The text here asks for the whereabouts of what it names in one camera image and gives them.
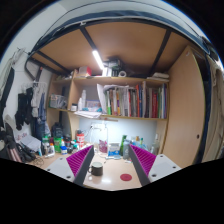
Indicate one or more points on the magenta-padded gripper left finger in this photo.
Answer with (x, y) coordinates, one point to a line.
(79, 160)

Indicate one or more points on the red and white canister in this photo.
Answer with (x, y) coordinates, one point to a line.
(80, 140)

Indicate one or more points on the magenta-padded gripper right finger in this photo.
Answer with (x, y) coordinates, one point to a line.
(143, 159)

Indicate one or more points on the blue and white tissue box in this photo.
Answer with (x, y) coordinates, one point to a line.
(114, 150)

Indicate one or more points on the flat round red coaster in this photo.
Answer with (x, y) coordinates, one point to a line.
(126, 177)

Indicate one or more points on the magenta snack pouch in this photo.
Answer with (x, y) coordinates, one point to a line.
(103, 146)

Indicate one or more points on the hanging clothes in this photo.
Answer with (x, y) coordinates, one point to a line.
(30, 103)

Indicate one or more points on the wooden shelf unit with books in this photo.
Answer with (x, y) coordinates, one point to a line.
(126, 100)

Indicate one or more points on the black mug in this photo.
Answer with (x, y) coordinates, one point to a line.
(97, 169)

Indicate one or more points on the white ceiling light bar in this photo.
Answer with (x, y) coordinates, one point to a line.
(98, 60)

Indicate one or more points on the tall clear glass bottle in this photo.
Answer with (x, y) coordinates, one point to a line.
(155, 146)

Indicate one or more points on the green plastic bottle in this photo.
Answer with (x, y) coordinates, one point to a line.
(123, 143)

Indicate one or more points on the grey shaker bottle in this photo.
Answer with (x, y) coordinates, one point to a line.
(126, 151)

